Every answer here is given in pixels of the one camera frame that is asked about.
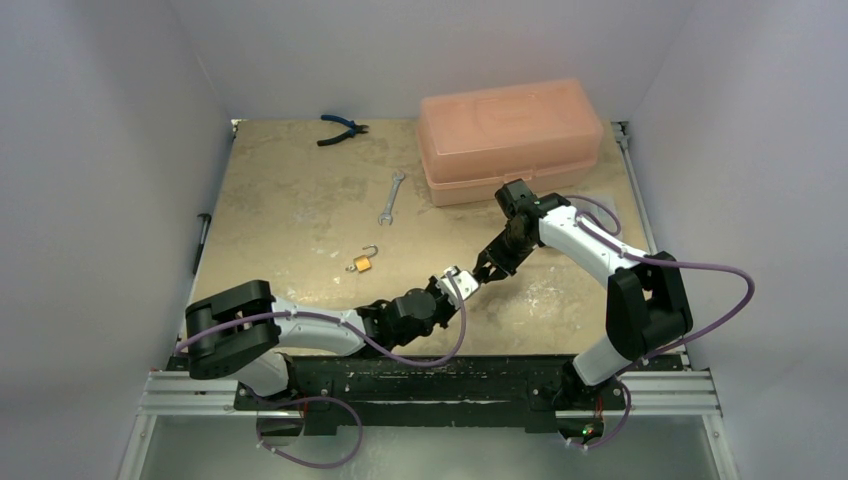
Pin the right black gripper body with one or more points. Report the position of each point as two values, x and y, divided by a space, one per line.
496 255

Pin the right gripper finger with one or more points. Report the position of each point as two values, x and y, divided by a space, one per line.
488 273
483 257

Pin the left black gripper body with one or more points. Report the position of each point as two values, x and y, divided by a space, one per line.
444 310

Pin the brass padlock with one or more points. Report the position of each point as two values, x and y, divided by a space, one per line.
363 262

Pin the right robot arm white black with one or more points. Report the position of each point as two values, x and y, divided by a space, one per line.
646 301

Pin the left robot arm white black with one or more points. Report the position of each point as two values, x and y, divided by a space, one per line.
234 334

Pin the clear plastic organizer box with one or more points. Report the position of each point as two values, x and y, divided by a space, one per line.
599 212

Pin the pink plastic toolbox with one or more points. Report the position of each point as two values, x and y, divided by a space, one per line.
547 134

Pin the silver open-end wrench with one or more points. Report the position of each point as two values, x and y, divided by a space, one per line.
386 216

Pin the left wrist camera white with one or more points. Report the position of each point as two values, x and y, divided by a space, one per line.
457 284

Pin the black mounting base plate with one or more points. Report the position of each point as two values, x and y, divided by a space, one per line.
524 391

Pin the aluminium frame rail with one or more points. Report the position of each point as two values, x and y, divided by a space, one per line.
654 393

